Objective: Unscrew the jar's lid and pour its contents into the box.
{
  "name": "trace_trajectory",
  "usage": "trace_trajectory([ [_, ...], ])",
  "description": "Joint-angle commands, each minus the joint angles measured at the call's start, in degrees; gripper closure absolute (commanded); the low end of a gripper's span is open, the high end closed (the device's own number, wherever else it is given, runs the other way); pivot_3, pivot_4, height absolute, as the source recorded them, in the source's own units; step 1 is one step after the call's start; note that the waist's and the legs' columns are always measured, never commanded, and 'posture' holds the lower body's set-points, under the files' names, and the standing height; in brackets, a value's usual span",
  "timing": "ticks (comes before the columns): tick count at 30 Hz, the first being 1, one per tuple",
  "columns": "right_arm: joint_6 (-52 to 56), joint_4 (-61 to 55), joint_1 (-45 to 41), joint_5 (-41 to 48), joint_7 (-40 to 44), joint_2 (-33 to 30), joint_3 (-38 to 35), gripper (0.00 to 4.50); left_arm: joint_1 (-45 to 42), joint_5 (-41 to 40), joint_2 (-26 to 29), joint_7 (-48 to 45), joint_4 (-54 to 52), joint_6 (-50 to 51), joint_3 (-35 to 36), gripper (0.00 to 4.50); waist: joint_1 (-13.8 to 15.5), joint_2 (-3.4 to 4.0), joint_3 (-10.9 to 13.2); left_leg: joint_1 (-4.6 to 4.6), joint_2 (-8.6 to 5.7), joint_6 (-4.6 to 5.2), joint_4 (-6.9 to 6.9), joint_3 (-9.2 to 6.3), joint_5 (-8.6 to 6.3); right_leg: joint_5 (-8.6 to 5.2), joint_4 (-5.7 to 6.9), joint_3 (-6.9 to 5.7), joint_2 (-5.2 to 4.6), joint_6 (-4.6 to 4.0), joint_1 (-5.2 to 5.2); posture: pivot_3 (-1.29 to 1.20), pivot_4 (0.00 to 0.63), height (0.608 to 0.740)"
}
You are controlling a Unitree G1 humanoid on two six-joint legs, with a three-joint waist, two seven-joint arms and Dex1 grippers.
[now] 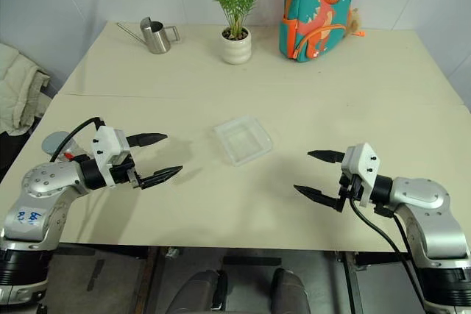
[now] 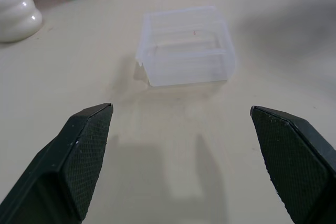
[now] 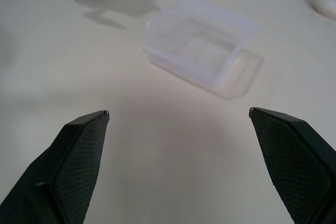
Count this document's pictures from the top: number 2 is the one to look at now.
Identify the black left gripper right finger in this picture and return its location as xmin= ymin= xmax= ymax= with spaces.
xmin=250 ymin=105 xmax=336 ymax=224

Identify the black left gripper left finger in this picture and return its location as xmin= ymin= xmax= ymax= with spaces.
xmin=0 ymin=103 xmax=114 ymax=224

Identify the clear plastic container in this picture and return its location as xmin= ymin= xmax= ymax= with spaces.
xmin=135 ymin=5 xmax=238 ymax=88

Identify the white ribbed ceramic pot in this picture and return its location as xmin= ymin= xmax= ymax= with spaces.
xmin=0 ymin=0 xmax=43 ymax=43

